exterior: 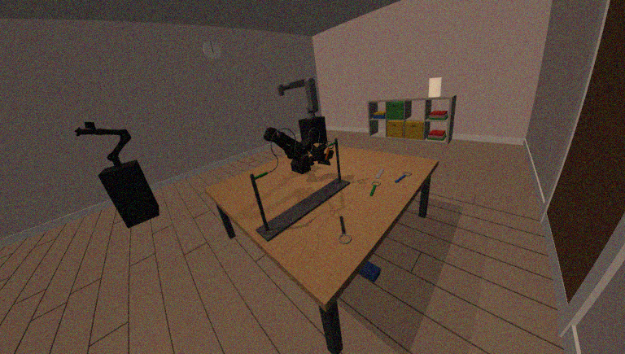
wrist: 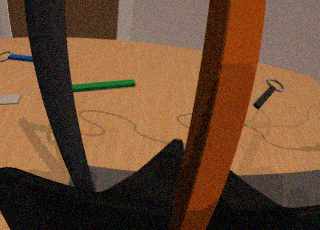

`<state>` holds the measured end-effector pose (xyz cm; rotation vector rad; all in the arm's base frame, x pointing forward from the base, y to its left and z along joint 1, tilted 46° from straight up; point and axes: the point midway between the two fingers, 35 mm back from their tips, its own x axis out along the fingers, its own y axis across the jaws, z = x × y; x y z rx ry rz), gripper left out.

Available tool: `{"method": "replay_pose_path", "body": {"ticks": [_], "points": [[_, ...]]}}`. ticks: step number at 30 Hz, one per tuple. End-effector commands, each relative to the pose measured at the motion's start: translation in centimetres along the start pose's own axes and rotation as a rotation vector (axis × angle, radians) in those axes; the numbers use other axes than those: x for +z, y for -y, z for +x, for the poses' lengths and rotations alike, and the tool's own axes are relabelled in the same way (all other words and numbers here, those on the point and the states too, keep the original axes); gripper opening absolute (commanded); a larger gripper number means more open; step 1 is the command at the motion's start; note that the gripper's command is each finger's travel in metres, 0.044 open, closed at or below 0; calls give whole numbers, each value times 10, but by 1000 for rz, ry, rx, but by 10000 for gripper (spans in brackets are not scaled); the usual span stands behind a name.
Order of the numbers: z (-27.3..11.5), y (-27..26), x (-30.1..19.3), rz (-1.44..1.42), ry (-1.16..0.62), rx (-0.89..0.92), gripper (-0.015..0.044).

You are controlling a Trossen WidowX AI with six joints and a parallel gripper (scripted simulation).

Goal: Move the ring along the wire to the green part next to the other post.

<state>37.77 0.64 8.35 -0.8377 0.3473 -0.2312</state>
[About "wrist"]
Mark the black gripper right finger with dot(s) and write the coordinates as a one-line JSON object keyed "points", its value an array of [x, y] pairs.
{"points": [[241, 207]]}

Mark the grey loop with black handle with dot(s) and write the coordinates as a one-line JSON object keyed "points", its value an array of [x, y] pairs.
{"points": [[267, 94]]}

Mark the blue handled grey loop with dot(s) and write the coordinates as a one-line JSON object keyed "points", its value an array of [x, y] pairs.
{"points": [[17, 57]]}

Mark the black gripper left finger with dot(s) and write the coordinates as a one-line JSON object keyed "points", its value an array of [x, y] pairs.
{"points": [[143, 201]]}

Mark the green rod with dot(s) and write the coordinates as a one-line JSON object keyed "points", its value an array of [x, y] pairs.
{"points": [[104, 85]]}

